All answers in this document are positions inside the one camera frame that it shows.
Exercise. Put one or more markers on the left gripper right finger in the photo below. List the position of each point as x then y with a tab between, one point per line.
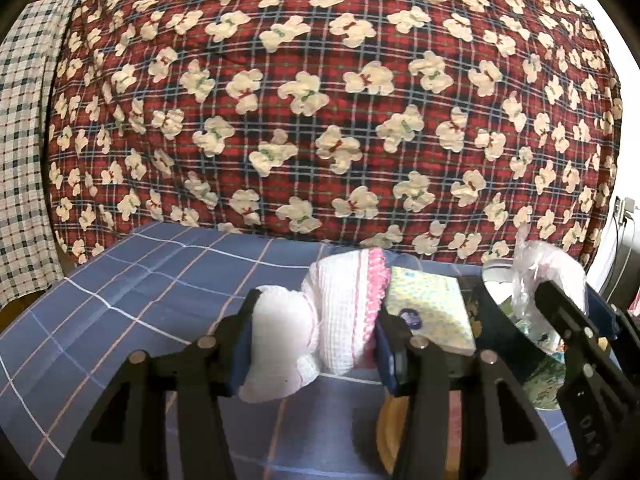
503	437

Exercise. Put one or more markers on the white pink-trimmed towel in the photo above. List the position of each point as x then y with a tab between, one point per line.
327	324

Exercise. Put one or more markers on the blue plaid tablecloth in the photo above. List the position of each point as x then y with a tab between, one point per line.
157	290

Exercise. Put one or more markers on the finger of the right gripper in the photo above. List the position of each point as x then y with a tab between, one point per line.
616	325
599	399

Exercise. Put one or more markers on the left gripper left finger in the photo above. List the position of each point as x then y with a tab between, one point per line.
124	435

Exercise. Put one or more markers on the green white checkered cloth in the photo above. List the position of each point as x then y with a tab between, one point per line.
29	55

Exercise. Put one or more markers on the clear plastic bag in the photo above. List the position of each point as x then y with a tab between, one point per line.
545	284

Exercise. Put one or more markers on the red plaid bear blanket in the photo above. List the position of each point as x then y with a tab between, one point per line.
439	128

